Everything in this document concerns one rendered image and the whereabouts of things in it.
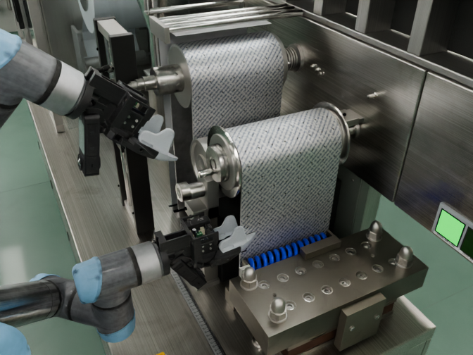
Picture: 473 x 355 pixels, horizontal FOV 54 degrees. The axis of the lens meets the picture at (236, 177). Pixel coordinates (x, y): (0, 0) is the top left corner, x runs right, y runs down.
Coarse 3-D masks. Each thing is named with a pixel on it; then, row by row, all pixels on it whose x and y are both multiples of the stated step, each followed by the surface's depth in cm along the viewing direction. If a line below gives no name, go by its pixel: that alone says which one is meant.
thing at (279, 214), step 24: (336, 168) 100; (264, 192) 93; (288, 192) 97; (312, 192) 100; (240, 216) 94; (264, 216) 97; (288, 216) 100; (312, 216) 104; (264, 240) 101; (288, 240) 105
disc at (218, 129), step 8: (216, 128) 91; (208, 136) 96; (224, 136) 88; (208, 144) 97; (232, 144) 86; (232, 152) 87; (240, 168) 86; (240, 176) 87; (240, 184) 88; (224, 192) 96; (232, 192) 92
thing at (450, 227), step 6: (444, 216) 87; (450, 216) 86; (444, 222) 87; (450, 222) 86; (456, 222) 85; (438, 228) 89; (444, 228) 88; (450, 228) 86; (456, 228) 85; (462, 228) 84; (444, 234) 88; (450, 234) 87; (456, 234) 86; (450, 240) 87; (456, 240) 86
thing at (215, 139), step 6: (336, 120) 97; (210, 138) 94; (216, 138) 91; (222, 138) 89; (342, 138) 97; (210, 144) 95; (222, 144) 89; (342, 144) 98; (228, 150) 87; (228, 156) 88; (234, 168) 88; (234, 174) 88; (228, 180) 91; (234, 180) 89; (222, 186) 95; (228, 186) 92
